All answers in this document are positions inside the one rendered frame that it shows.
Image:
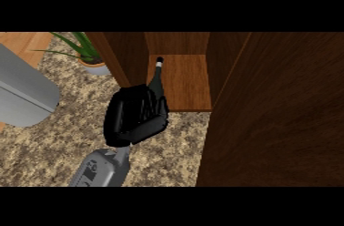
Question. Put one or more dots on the brown wooden cabinet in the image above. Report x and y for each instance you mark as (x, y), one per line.
(183, 80)

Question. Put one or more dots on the grey rounded appliance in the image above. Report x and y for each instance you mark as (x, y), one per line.
(23, 93)

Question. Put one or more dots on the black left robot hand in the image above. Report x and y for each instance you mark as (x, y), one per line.
(131, 117)

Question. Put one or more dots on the dark brown cabinet door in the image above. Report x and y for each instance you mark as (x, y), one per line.
(277, 114)

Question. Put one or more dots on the green plant in pale pot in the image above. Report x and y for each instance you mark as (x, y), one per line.
(93, 65)

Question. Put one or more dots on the dark green wine bottle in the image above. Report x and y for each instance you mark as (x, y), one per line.
(156, 80)

